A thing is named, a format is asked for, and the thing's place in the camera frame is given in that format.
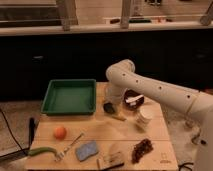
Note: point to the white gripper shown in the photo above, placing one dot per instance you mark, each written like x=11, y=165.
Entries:
x=114, y=94

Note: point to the dark metal cup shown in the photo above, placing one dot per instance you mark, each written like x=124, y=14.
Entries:
x=108, y=108

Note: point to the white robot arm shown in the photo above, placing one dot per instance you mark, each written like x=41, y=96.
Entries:
x=196, y=104

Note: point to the green plastic tray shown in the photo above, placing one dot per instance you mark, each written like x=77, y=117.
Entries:
x=70, y=97

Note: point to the dark red bowl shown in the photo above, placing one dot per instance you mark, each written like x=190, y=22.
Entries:
x=133, y=100

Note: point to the blue sponge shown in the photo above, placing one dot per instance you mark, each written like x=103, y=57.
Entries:
x=86, y=150

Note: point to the wooden block brush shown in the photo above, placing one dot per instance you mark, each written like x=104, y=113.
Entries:
x=110, y=161

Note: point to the orange fruit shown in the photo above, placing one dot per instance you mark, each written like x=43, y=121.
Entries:
x=60, y=132

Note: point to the silver metal fork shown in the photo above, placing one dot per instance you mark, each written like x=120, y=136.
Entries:
x=62, y=154

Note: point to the green handled brush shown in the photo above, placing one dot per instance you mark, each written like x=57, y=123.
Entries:
x=40, y=150

